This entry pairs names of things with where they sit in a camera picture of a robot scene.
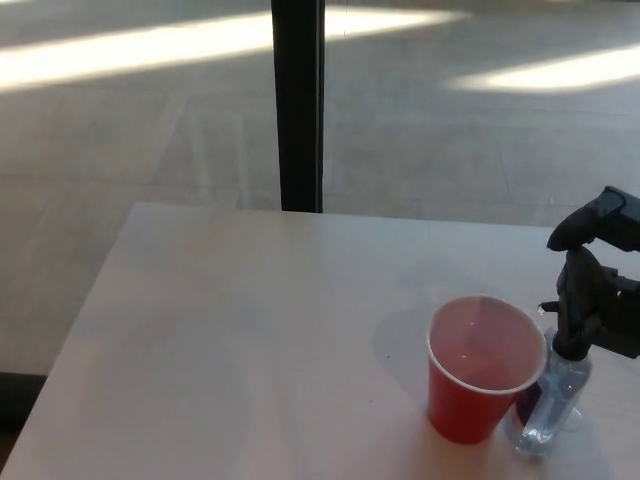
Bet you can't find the red plastic cup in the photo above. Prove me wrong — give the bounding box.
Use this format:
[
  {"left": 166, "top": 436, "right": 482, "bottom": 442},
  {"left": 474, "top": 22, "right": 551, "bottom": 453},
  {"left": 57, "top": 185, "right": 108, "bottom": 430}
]
[{"left": 424, "top": 294, "right": 548, "bottom": 446}]

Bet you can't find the black vertical window post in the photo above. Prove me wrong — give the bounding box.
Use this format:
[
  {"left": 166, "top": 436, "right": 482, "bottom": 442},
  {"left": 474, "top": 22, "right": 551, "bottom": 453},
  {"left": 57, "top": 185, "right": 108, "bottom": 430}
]
[{"left": 269, "top": 0, "right": 327, "bottom": 214}]

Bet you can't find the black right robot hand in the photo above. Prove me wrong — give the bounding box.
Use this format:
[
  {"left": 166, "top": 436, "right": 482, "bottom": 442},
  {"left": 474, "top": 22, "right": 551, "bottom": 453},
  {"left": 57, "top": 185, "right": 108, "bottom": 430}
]
[{"left": 546, "top": 185, "right": 640, "bottom": 360}]

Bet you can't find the clear soap bottle black pump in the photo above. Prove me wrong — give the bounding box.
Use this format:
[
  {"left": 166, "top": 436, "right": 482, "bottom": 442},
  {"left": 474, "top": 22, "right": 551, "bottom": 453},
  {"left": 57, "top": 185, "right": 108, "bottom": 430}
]
[{"left": 506, "top": 300, "right": 594, "bottom": 457}]

